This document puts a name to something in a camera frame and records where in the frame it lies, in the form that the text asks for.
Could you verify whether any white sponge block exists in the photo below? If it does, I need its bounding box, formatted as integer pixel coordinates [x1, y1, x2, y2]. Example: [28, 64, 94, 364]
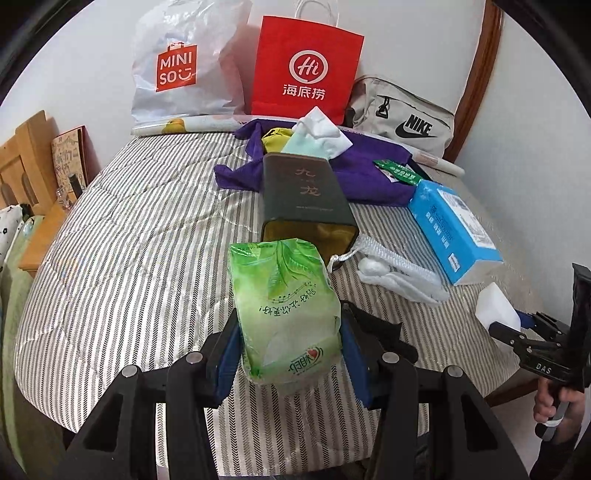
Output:
[475, 282, 521, 331]

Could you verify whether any white mesh bag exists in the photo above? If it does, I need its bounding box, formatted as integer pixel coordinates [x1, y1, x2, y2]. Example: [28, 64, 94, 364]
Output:
[327, 234, 450, 306]

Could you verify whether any green tissue pack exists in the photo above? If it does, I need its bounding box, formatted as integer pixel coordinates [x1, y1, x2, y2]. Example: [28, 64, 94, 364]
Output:
[228, 238, 342, 389]

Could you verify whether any green snack packet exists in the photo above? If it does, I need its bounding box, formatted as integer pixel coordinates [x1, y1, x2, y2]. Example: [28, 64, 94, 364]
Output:
[374, 160, 423, 187]

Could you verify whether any white mint sock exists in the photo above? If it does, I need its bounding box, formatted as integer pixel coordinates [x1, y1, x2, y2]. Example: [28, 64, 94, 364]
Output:
[281, 106, 353, 161]

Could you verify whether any yellow black pouch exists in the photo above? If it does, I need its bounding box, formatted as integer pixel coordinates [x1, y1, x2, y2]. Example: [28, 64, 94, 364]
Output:
[262, 127, 293, 153]

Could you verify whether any person's right hand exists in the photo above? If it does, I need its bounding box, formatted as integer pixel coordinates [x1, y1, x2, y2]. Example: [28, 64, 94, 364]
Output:
[533, 377, 588, 444]

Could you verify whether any blue tissue pack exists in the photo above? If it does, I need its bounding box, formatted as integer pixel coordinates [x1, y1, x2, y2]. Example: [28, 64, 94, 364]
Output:
[408, 180, 503, 286]

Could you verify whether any dark green tin box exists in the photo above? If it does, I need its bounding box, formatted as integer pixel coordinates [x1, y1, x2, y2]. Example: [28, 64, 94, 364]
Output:
[260, 153, 360, 262]

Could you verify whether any purple fabric storage tray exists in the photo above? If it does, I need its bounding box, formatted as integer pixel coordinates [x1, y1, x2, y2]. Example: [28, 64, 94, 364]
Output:
[213, 118, 415, 207]

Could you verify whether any wooden nightstand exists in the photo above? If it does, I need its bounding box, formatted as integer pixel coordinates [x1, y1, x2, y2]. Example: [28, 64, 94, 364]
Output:
[18, 203, 68, 278]

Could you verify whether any colourful bedding pile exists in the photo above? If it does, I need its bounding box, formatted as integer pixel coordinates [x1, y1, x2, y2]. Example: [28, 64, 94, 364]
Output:
[1, 205, 64, 479]

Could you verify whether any grey Nike bag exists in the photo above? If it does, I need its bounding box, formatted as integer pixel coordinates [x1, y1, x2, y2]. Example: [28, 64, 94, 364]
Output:
[345, 75, 455, 157]

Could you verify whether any rolled printed paper tube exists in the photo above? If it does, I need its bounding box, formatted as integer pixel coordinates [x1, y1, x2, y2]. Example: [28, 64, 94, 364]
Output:
[131, 115, 465, 178]

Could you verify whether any white dotted pillow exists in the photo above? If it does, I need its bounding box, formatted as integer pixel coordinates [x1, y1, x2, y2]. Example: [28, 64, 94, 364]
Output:
[0, 205, 23, 266]

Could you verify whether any wooden headboard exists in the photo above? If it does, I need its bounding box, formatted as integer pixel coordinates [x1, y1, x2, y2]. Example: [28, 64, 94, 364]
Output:
[1, 110, 57, 215]

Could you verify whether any red Haidilao paper bag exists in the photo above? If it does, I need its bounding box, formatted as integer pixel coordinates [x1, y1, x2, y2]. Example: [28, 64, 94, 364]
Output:
[250, 1, 365, 125]

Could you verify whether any white Miniso plastic bag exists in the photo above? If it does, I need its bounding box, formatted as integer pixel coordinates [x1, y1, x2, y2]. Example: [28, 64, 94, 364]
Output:
[131, 1, 252, 125]

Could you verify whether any brown wooden door frame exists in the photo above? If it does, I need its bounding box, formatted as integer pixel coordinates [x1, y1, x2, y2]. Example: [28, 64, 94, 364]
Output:
[445, 1, 503, 163]

